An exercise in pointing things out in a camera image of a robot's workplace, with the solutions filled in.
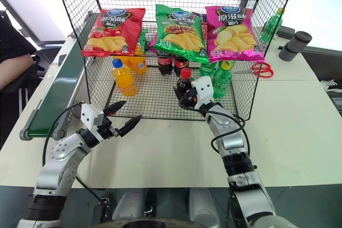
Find red tomato chips bag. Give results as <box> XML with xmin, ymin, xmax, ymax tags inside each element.
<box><xmin>81</xmin><ymin>7</ymin><xmax>146</xmax><ymax>58</ymax></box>

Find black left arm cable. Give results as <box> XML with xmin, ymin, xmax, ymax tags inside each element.
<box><xmin>42</xmin><ymin>101</ymin><xmax>84</xmax><ymax>169</ymax></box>

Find cola bottle red cap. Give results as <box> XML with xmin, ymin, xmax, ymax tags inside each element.
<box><xmin>176</xmin><ymin>67</ymin><xmax>193</xmax><ymax>98</ymax></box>

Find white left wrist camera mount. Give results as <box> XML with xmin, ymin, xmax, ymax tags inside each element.
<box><xmin>80</xmin><ymin>103</ymin><xmax>105</xmax><ymax>143</ymax></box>

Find small green bottle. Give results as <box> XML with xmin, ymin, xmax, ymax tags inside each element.
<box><xmin>138</xmin><ymin>28</ymin><xmax>149</xmax><ymax>54</ymax></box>

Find black wire mesh rack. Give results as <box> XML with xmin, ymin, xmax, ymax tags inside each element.
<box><xmin>52</xmin><ymin>0</ymin><xmax>299</xmax><ymax>122</ymax></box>

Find red handled scissors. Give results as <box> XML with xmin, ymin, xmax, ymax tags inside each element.
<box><xmin>251</xmin><ymin>62</ymin><xmax>275</xmax><ymax>78</ymax></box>

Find green conveyor belt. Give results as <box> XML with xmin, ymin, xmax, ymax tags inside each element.
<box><xmin>19</xmin><ymin>11</ymin><xmax>94</xmax><ymax>141</ymax></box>

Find dark gray box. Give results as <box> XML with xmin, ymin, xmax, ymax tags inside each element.
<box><xmin>276</xmin><ymin>26</ymin><xmax>296</xmax><ymax>40</ymax></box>

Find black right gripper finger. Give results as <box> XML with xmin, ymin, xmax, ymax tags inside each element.
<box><xmin>172</xmin><ymin>85</ymin><xmax>186</xmax><ymax>100</ymax></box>

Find cola bottle red label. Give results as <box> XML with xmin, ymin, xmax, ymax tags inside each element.
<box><xmin>173</xmin><ymin>55</ymin><xmax>191</xmax><ymax>77</ymax></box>
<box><xmin>157</xmin><ymin>51</ymin><xmax>173</xmax><ymax>76</ymax></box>

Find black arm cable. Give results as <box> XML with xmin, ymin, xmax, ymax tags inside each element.
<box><xmin>42</xmin><ymin>101</ymin><xmax>84</xmax><ymax>169</ymax></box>
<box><xmin>197</xmin><ymin>106</ymin><xmax>252</xmax><ymax>159</ymax></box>

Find green bottle yellow cap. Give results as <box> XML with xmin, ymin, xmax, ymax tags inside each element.
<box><xmin>259</xmin><ymin>7</ymin><xmax>286</xmax><ymax>44</ymax></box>

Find silver robot leg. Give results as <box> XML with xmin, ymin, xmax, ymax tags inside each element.
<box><xmin>111</xmin><ymin>188</ymin><xmax>146</xmax><ymax>221</ymax></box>
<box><xmin>188</xmin><ymin>187</ymin><xmax>221</xmax><ymax>228</ymax></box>

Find gray cylindrical device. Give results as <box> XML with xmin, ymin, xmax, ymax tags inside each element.
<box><xmin>278</xmin><ymin>30</ymin><xmax>313</xmax><ymax>61</ymax></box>

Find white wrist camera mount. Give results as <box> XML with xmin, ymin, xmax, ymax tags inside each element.
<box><xmin>191</xmin><ymin>75</ymin><xmax>215</xmax><ymax>104</ymax></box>
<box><xmin>80</xmin><ymin>103</ymin><xmax>105</xmax><ymax>143</ymax></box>

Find orange soda bottle blue cap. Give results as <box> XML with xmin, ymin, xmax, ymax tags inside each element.
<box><xmin>111</xmin><ymin>58</ymin><xmax>138</xmax><ymax>97</ymax></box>

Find dark purple snack bag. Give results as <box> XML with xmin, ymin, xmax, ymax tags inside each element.
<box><xmin>191</xmin><ymin>11</ymin><xmax>208</xmax><ymax>25</ymax></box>

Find green barbecue chips bag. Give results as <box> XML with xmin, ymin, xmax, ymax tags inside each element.
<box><xmin>153</xmin><ymin>4</ymin><xmax>209</xmax><ymax>65</ymax></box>

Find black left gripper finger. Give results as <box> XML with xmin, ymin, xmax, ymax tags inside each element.
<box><xmin>116</xmin><ymin>114</ymin><xmax>143</xmax><ymax>136</ymax></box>
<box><xmin>102</xmin><ymin>100</ymin><xmax>127</xmax><ymax>117</ymax></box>

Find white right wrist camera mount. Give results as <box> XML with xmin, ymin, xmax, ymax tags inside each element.
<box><xmin>191</xmin><ymin>75</ymin><xmax>215</xmax><ymax>104</ymax></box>

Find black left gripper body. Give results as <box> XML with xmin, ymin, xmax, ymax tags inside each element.
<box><xmin>97</xmin><ymin>115</ymin><xmax>120</xmax><ymax>141</ymax></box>

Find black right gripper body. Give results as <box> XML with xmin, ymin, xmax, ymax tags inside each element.
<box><xmin>178</xmin><ymin>87</ymin><xmax>200</xmax><ymax>109</ymax></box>

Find green soda bottle yellow label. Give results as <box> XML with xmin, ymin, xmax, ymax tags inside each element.
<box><xmin>212</xmin><ymin>60</ymin><xmax>232</xmax><ymax>99</ymax></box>

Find person in black clothes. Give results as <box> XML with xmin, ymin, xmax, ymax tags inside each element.
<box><xmin>0</xmin><ymin>10</ymin><xmax>45</xmax><ymax>146</ymax></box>

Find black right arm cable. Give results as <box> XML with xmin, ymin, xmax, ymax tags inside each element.
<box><xmin>197</xmin><ymin>106</ymin><xmax>252</xmax><ymax>159</ymax></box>

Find magenta original chips bag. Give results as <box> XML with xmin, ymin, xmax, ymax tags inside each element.
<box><xmin>205</xmin><ymin>5</ymin><xmax>266</xmax><ymax>64</ymax></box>

